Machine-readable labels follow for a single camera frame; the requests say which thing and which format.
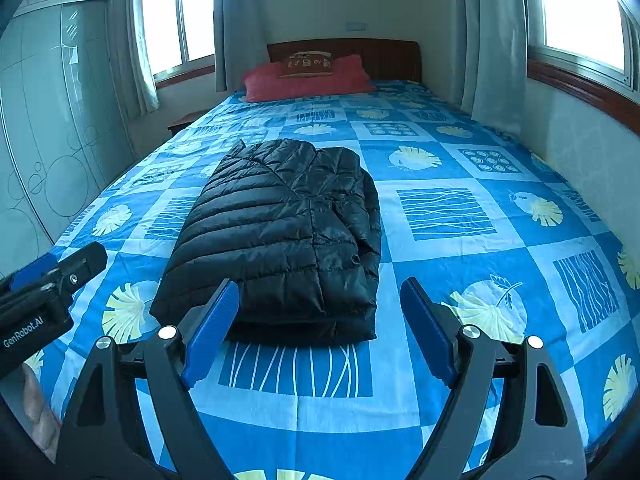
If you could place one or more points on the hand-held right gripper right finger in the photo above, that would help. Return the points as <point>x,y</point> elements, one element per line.
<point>427,335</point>

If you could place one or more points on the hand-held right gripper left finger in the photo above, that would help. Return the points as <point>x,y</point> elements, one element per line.
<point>212,335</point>

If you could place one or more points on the window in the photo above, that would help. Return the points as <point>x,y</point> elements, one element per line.
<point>580,10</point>
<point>180,15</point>

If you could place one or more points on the wooden nightstand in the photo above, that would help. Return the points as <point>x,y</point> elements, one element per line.
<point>185,121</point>

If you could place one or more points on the white patterned wardrobe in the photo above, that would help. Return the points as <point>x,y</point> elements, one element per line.
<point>45,110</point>

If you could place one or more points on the brown printed cushion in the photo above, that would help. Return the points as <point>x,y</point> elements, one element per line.
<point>305,64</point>

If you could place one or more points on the person's left hand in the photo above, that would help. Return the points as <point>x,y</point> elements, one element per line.
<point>42,415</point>

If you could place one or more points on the wooden headboard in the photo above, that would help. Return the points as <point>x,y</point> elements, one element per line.
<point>390,60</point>

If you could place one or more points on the blue patterned bed sheet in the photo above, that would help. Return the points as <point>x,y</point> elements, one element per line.
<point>500,260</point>

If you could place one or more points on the red pillow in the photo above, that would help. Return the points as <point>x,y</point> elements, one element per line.
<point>270,85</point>

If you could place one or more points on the wooden window sill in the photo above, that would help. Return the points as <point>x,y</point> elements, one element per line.
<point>182,74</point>
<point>585,90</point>

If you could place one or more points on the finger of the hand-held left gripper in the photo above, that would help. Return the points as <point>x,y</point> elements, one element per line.
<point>32,271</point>
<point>82,265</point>

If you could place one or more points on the black puffer jacket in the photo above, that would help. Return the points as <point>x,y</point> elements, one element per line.
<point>280,230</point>

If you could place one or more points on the light grey curtain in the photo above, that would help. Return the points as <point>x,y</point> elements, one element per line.
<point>237,20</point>
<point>492,35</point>
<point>142,35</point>

